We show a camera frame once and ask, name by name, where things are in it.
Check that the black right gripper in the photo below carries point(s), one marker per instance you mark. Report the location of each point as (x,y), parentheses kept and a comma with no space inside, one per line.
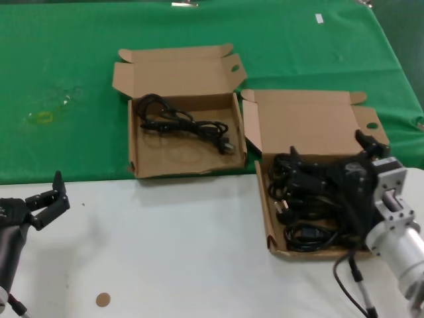
(357,185)

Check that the open cardboard box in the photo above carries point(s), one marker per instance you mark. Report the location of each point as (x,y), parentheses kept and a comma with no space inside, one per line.
(304,122)
(185,159)

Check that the green tablecloth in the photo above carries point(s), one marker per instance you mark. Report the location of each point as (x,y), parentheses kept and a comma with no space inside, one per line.
(298,49)

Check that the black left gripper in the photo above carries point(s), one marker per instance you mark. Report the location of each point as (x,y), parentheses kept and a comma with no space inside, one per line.
(11,213)

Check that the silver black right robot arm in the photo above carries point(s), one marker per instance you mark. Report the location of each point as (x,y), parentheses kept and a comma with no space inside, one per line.
(407,248)

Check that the small white label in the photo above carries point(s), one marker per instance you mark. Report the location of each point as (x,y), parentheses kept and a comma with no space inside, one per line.
(319,18)

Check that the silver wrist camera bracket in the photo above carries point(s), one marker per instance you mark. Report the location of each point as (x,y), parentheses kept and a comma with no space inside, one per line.
(392,175)

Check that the round cardboard disc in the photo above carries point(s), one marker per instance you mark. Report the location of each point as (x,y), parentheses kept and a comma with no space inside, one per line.
(102,299)

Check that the metal table clamp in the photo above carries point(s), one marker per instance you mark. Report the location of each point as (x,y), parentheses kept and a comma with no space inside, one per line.
(183,4)
(364,2)

